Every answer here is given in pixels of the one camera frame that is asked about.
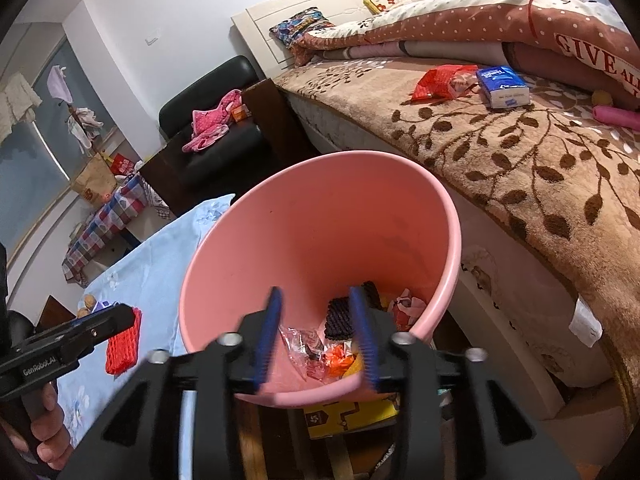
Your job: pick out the person's left hand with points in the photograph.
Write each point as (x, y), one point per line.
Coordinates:
(52, 435)

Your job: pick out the brown leaf pattern blanket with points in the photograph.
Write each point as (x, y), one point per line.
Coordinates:
(500, 160)

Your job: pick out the clear snack wrapper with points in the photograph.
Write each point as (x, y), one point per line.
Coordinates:
(300, 347)

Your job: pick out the hanging beige towel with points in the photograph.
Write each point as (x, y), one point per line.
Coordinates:
(20, 100)

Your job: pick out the red foam net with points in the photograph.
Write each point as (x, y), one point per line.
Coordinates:
(122, 345)

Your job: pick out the hanging lilac cloth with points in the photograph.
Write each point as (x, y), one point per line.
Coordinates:
(59, 82)

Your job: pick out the bed with brown leaf blanket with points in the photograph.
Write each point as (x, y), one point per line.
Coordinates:
(500, 310)

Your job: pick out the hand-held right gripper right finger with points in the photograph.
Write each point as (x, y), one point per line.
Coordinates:
(362, 335)

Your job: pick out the black foam net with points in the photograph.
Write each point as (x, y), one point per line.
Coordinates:
(337, 320)

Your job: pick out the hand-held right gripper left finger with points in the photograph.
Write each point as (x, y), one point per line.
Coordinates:
(267, 335)

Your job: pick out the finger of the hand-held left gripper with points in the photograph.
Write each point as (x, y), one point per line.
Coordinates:
(92, 313)
(75, 340)

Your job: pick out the window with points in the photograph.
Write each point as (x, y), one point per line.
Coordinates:
(30, 180)

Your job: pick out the polka dot quilt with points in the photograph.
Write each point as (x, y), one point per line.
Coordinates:
(450, 20)

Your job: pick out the brown paper bag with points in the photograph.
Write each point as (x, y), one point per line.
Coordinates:
(95, 180)

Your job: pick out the pink paper wrapper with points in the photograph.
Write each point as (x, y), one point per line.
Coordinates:
(407, 307)

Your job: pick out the orange plastic wrapper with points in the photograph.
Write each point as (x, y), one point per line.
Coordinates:
(337, 360)

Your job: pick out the brown walnut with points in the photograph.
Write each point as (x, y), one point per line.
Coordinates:
(83, 312)
(90, 301)

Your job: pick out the white wall switch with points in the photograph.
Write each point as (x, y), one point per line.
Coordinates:
(152, 39)

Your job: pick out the black white patterned cloth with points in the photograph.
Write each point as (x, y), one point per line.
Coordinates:
(157, 200)

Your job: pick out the yellow flowered pillow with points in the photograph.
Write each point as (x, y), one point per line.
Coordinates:
(387, 0)

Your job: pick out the checked tablecloth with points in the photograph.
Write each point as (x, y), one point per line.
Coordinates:
(110, 215)

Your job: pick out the light blue floral cloth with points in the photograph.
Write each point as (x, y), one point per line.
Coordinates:
(150, 270)

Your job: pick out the yellow cardboard box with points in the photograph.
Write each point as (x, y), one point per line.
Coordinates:
(350, 417)

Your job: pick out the colourful printed pillow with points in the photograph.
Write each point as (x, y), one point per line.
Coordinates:
(300, 27)

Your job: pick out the small orange box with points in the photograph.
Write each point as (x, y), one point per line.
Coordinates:
(241, 113)

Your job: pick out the hanging white garments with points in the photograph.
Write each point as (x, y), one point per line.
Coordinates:
(85, 127)

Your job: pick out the pink dotted garment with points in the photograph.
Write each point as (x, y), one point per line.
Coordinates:
(210, 122)

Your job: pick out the red gift bag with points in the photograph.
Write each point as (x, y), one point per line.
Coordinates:
(122, 164)

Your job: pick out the blue tissue pack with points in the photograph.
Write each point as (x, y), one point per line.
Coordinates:
(502, 87)

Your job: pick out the yellow foam net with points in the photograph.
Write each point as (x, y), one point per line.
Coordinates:
(352, 367)

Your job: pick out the small yellow ball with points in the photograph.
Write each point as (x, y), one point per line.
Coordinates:
(602, 97)

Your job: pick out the pink plastic bin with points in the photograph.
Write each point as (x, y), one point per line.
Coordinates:
(325, 220)

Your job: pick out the black leather armchair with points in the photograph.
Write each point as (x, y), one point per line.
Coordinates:
(220, 160)

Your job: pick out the red snack packet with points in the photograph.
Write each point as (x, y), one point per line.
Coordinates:
(440, 82)

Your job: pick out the pink tube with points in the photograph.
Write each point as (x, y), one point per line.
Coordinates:
(620, 117)

